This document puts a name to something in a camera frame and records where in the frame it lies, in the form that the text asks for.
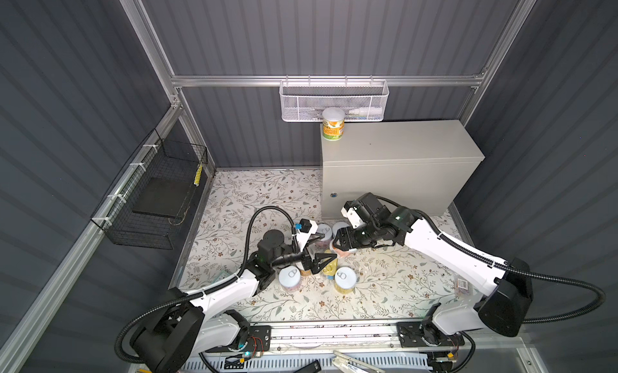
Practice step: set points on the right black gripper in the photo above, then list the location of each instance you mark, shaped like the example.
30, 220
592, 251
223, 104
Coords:
345, 238

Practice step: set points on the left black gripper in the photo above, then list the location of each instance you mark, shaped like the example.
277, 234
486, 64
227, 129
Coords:
314, 264

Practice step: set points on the green orange peach can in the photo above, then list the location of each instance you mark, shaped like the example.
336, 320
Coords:
333, 123

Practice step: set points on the orange white pull-tab can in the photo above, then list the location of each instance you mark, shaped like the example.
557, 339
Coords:
342, 253

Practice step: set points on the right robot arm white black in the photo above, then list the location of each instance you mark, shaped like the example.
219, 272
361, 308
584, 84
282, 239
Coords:
501, 298

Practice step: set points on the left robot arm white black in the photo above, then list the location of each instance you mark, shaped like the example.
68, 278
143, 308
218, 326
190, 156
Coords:
258, 272

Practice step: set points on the pink pull-tab can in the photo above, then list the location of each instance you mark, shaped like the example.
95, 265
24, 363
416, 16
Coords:
327, 233

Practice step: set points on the yellow oval sardine tin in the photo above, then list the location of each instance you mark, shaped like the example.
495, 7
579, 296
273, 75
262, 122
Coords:
330, 269

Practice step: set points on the light blue pull-tab can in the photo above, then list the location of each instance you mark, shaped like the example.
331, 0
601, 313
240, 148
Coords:
337, 226

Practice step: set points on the pink can front left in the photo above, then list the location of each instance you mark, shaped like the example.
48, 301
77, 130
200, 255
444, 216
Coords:
290, 278

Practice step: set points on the yellow pull-tab can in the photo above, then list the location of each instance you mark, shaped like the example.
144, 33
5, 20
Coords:
345, 280

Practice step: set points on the beige metal cabinet box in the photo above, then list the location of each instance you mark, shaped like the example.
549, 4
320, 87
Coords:
418, 164

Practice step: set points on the small teal clock card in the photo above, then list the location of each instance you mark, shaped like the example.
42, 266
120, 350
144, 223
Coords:
221, 276

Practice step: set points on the white tube in basket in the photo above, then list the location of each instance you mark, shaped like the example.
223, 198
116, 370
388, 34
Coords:
366, 113

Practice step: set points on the yellow tag on basket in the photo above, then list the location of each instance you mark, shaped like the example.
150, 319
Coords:
197, 177

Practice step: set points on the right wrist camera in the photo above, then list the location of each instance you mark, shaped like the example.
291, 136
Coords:
349, 212

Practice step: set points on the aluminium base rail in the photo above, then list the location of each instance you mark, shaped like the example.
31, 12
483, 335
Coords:
333, 337

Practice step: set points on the white wire mesh basket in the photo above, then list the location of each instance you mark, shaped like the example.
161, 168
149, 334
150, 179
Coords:
303, 101

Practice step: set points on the black wire mesh basket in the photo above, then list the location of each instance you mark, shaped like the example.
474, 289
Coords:
153, 205

